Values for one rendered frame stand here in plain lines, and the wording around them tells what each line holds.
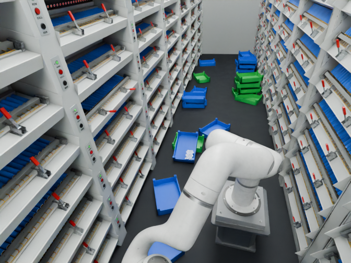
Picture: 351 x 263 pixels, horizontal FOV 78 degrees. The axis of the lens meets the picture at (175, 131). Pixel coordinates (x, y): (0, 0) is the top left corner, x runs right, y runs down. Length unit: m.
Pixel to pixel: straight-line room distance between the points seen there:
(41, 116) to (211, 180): 0.62
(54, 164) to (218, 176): 0.64
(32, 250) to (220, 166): 0.74
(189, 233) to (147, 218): 1.15
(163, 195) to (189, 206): 1.26
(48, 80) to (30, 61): 0.10
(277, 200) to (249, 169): 1.26
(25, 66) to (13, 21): 0.14
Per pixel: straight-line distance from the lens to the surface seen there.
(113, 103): 1.27
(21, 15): 0.85
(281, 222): 1.79
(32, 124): 0.85
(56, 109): 0.91
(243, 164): 0.63
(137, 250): 0.68
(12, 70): 0.79
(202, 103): 2.91
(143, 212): 1.76
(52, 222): 1.04
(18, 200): 0.89
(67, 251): 1.18
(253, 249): 1.61
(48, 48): 0.88
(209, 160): 0.55
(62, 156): 0.98
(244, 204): 1.33
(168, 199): 1.79
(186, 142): 2.15
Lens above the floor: 1.43
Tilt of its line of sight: 36 degrees down
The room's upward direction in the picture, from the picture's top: 4 degrees counter-clockwise
